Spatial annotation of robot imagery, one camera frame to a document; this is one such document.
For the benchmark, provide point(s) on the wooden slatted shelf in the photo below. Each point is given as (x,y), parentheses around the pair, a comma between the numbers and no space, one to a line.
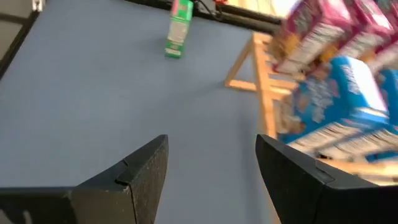
(264,93)

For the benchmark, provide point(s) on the pink Raisin Bran cereal box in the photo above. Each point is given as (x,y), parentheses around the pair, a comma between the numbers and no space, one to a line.
(363,28)
(308,34)
(388,56)

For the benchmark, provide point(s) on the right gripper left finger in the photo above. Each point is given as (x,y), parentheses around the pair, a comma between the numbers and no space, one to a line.
(124,193)

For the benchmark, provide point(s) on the green Apple Jacks cereal box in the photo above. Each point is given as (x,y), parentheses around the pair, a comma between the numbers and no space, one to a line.
(178,34)

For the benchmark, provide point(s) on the blue Rice Krispies cereal box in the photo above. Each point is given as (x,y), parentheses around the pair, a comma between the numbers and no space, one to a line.
(339,102)
(391,93)

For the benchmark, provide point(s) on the silver metal bracket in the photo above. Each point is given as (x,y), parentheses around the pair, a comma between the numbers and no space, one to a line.
(38,4)

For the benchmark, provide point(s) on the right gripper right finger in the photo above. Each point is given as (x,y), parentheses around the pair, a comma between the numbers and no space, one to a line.
(304,199)

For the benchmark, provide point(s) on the blue-grey table mat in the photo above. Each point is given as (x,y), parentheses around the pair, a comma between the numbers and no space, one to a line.
(93,109)

